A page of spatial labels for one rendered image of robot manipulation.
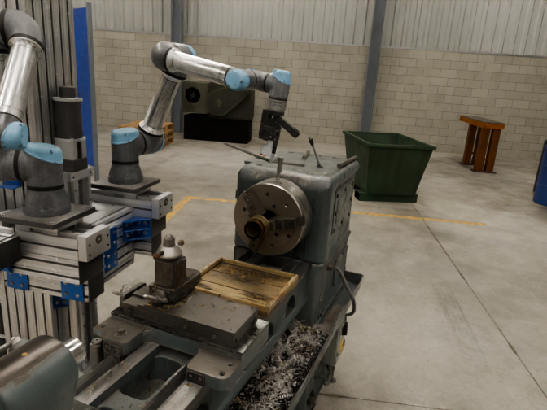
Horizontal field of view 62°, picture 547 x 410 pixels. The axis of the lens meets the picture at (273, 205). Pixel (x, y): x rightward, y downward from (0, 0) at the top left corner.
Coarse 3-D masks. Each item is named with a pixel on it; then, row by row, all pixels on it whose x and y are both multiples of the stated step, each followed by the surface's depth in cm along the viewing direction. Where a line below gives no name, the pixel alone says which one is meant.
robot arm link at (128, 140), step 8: (120, 128) 200; (128, 128) 200; (112, 136) 193; (120, 136) 192; (128, 136) 192; (136, 136) 196; (112, 144) 194; (120, 144) 192; (128, 144) 193; (136, 144) 196; (144, 144) 201; (112, 152) 195; (120, 152) 193; (128, 152) 194; (136, 152) 197; (144, 152) 204; (120, 160) 194; (128, 160) 195; (136, 160) 198
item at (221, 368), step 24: (120, 312) 141; (96, 336) 135; (120, 336) 131; (144, 336) 136; (168, 336) 134; (192, 336) 131; (264, 336) 139; (192, 360) 124; (216, 360) 124; (240, 360) 125; (216, 384) 118
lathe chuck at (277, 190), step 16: (256, 192) 187; (272, 192) 184; (288, 192) 182; (240, 208) 192; (272, 208) 186; (288, 208) 183; (304, 208) 185; (240, 224) 193; (304, 224) 185; (272, 240) 189; (288, 240) 186
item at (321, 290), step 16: (272, 256) 209; (336, 256) 230; (320, 272) 203; (336, 272) 234; (320, 288) 208; (336, 288) 244; (304, 304) 208; (320, 304) 211; (304, 320) 210; (320, 320) 215; (320, 368) 248; (320, 384) 249; (304, 400) 227
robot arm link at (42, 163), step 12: (36, 144) 150; (48, 144) 154; (24, 156) 146; (36, 156) 145; (48, 156) 147; (60, 156) 151; (24, 168) 146; (36, 168) 147; (48, 168) 148; (60, 168) 152; (24, 180) 149; (36, 180) 148; (48, 180) 149; (60, 180) 152
